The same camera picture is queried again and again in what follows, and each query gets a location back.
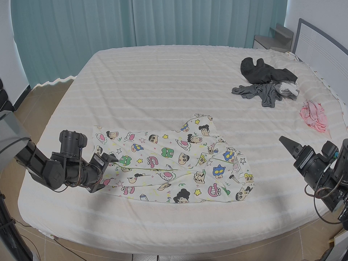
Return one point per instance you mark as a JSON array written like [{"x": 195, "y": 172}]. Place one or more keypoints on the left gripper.
[{"x": 87, "y": 175}]

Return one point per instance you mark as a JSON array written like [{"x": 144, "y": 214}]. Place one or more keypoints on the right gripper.
[{"x": 315, "y": 170}]

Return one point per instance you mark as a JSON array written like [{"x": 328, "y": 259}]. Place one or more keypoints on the white printed pyjama top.
[{"x": 176, "y": 167}]

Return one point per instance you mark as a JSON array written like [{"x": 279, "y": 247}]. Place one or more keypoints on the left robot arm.
[{"x": 13, "y": 134}]

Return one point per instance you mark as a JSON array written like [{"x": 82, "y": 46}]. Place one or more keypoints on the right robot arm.
[{"x": 343, "y": 156}]

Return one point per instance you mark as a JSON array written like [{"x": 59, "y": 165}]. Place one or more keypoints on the pink garment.
[{"x": 314, "y": 115}]

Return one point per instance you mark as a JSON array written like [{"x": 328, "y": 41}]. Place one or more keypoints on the white garment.
[{"x": 289, "y": 88}]

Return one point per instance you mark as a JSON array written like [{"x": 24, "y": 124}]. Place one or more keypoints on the dark grey garment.
[{"x": 267, "y": 94}]

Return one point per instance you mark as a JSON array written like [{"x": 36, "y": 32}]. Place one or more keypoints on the black garment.
[{"x": 258, "y": 71}]

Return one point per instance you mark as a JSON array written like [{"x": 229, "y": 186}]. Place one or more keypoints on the bed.
[{"x": 163, "y": 91}]

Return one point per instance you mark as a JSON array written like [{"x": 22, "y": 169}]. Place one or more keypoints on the grey bedside table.
[{"x": 272, "y": 41}]

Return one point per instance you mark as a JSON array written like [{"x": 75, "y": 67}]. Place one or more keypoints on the blue-green curtain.
[
  {"x": 73, "y": 31},
  {"x": 204, "y": 12}
]

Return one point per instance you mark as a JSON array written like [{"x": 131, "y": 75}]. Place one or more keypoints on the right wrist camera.
[{"x": 330, "y": 151}]

